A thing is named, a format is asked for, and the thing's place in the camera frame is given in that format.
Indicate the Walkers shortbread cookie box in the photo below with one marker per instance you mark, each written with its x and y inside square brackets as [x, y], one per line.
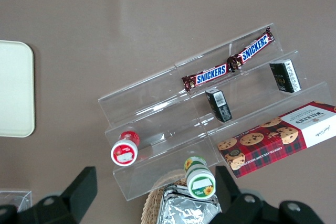
[275, 140]

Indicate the green sunflower lidded jar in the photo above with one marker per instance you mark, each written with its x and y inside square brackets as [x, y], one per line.
[200, 182]

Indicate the aluminium foil container stack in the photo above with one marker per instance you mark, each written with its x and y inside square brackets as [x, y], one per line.
[183, 211]

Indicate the cream plastic tray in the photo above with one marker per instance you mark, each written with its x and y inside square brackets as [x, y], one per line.
[15, 90]

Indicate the clear acrylic bottle rack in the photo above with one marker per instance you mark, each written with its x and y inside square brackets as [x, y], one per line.
[15, 197]

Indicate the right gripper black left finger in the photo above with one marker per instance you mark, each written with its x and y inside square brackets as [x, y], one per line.
[78, 195]

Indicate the red lidded jar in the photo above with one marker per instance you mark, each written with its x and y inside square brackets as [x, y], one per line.
[124, 151]

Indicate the Snickers chocolate bar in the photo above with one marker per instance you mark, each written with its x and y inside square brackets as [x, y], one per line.
[253, 48]
[210, 73]

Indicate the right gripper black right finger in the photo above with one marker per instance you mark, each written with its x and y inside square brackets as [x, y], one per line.
[236, 203]

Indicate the clear acrylic stepped shelf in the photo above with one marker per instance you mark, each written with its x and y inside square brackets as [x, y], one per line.
[162, 103]

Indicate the oval light wicker basket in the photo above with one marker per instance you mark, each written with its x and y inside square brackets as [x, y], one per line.
[152, 203]

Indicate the small black carton box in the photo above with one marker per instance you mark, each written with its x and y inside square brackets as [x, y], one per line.
[286, 75]
[220, 106]

